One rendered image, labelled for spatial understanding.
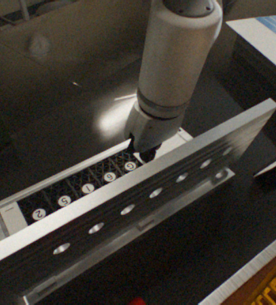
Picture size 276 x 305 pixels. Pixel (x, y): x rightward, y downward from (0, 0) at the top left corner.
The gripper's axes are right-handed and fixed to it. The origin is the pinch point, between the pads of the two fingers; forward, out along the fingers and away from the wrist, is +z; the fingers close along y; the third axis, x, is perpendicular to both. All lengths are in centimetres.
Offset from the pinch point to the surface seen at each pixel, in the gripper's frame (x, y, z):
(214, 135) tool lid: 11.0, 0.0, -18.9
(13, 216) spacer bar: -2.0, 27.7, 2.1
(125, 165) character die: -0.7, 4.9, 1.6
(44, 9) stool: -151, -39, 63
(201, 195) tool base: 13.2, -3.5, 0.1
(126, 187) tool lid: 11.5, 14.8, -19.0
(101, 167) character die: -3.2, 9.0, 2.6
